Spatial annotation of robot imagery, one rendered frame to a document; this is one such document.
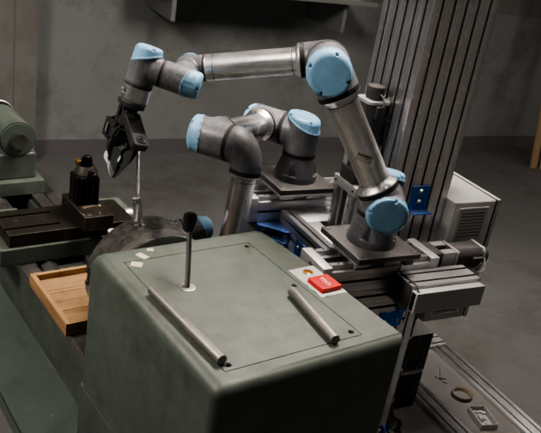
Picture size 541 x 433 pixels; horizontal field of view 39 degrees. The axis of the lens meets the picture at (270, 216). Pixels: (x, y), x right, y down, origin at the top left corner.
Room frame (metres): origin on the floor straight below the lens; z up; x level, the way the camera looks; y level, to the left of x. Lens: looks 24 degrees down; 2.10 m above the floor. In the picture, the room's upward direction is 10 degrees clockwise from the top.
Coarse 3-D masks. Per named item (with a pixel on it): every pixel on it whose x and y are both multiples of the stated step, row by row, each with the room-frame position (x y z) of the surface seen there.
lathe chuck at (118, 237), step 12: (144, 216) 1.83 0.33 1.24; (156, 216) 1.85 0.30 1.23; (120, 228) 1.78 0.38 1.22; (132, 228) 1.77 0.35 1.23; (144, 228) 1.77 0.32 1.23; (156, 228) 1.78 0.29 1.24; (168, 228) 1.80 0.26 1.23; (180, 228) 1.87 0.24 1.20; (108, 240) 1.75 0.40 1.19; (120, 240) 1.74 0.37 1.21; (132, 240) 1.73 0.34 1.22; (96, 252) 1.74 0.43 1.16; (108, 252) 1.72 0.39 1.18
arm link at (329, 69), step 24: (312, 48) 2.04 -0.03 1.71; (336, 48) 1.94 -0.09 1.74; (312, 72) 1.90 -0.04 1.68; (336, 72) 1.90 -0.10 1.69; (336, 96) 1.90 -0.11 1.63; (336, 120) 1.93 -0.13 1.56; (360, 120) 1.93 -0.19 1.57; (360, 144) 1.92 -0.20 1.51; (360, 168) 1.93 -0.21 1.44; (384, 168) 1.94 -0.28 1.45; (360, 192) 1.94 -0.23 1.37; (384, 192) 1.91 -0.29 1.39; (384, 216) 1.90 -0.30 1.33; (408, 216) 1.91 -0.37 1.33
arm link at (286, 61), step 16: (288, 48) 2.08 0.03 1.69; (304, 48) 2.06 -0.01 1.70; (208, 64) 2.05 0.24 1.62; (224, 64) 2.05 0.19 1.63; (240, 64) 2.05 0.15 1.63; (256, 64) 2.05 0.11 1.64; (272, 64) 2.05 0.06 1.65; (288, 64) 2.05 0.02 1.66; (304, 64) 2.04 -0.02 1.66; (208, 80) 2.07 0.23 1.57
